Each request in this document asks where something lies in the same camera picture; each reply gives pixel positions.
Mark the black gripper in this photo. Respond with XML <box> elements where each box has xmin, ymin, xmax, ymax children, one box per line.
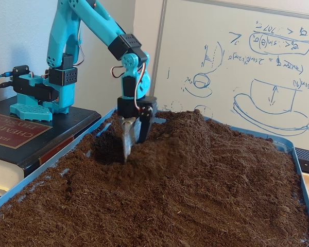
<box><xmin>116</xmin><ymin>95</ymin><xmax>159</xmax><ymax>163</ymax></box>

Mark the whiteboard with blue drawings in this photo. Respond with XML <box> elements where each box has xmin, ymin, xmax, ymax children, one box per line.
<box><xmin>148</xmin><ymin>0</ymin><xmax>309</xmax><ymax>152</ymax></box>

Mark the blue plastic tray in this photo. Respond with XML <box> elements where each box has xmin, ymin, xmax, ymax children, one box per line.
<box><xmin>0</xmin><ymin>103</ymin><xmax>309</xmax><ymax>247</ymax></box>

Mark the brown soil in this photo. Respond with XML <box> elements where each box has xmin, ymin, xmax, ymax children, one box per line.
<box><xmin>0</xmin><ymin>109</ymin><xmax>309</xmax><ymax>247</ymax></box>

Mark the black chemistry physics handbook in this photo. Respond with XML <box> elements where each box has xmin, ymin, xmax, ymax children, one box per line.
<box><xmin>0</xmin><ymin>96</ymin><xmax>101</xmax><ymax>199</ymax></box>

